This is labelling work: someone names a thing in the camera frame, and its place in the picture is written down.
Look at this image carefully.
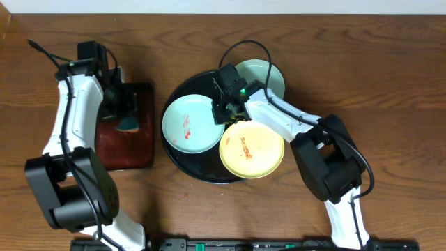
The pale green plate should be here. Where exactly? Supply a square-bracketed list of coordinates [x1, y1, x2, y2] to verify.
[235, 59, 285, 99]

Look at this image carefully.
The light blue plate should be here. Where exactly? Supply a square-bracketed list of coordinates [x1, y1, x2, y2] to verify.
[162, 94, 225, 154]

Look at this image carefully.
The yellow plate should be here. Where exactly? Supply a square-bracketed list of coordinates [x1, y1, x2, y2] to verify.
[219, 121, 284, 179]

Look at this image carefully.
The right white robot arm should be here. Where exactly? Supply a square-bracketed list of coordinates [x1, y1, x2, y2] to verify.
[213, 77, 371, 250]

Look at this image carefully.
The round black tray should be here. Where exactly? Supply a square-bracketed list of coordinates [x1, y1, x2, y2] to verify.
[161, 71, 243, 184]

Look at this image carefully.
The black rectangular tray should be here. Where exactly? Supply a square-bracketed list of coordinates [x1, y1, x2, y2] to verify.
[95, 82, 155, 171]

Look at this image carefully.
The green scrubbing sponge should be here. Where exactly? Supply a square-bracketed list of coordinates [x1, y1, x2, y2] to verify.
[115, 116, 139, 132]

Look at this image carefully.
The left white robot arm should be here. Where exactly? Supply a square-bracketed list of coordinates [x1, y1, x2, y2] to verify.
[24, 59, 146, 250]

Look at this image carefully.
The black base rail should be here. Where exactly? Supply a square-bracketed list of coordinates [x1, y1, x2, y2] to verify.
[69, 238, 420, 251]

